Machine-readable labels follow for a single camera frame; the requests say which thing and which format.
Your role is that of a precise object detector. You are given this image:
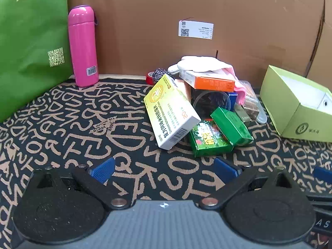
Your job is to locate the orange medicine box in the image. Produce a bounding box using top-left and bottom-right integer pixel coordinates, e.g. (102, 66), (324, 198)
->
(178, 71), (236, 92)

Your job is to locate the brown small box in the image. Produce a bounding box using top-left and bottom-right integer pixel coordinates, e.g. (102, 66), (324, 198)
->
(244, 101), (260, 120)

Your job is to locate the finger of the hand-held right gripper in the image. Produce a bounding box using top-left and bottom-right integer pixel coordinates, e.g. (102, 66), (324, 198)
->
(306, 166), (332, 206)

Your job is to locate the white shipping label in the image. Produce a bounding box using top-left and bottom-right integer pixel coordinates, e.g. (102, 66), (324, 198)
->
(178, 20), (214, 40)

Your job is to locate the steel wool scrubber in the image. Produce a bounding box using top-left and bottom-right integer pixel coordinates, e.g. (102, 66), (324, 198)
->
(152, 68), (176, 85)

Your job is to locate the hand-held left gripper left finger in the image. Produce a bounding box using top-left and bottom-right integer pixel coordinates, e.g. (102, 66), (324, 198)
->
(34, 157), (133, 211)

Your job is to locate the plain green small box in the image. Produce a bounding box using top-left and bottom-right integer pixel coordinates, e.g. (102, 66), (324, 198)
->
(210, 107), (254, 147)

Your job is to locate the brown cardboard box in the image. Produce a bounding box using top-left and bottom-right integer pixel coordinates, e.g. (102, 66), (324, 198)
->
(67, 0), (332, 90)

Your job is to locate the pink cloth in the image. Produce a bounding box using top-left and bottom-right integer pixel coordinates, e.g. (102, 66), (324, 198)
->
(216, 66), (251, 106)

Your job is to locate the green shopping bag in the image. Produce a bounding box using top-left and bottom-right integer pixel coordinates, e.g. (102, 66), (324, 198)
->
(0, 0), (73, 124)

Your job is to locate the clear round plastic container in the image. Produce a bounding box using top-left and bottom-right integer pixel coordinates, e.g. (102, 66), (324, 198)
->
(192, 89), (232, 121)

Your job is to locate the yellow white medicine box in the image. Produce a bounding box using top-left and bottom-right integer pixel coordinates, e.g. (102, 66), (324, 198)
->
(143, 74), (202, 151)

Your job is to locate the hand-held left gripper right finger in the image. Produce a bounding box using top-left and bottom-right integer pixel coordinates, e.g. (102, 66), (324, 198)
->
(198, 156), (295, 211)

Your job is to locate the green floral print box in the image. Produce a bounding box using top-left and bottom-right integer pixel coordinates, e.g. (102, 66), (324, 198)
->
(189, 119), (234, 158)

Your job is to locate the light green cardboard box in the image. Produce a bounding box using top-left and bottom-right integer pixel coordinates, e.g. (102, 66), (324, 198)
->
(259, 65), (332, 143)

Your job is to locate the black patterned mat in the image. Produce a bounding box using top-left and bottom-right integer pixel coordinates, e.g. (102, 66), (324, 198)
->
(0, 74), (332, 249)

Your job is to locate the pink insulated bottle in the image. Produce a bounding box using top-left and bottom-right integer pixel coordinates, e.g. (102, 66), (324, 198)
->
(68, 5), (100, 88)

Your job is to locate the gold small box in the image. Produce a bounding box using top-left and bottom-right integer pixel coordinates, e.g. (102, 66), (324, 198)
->
(235, 106), (252, 128)

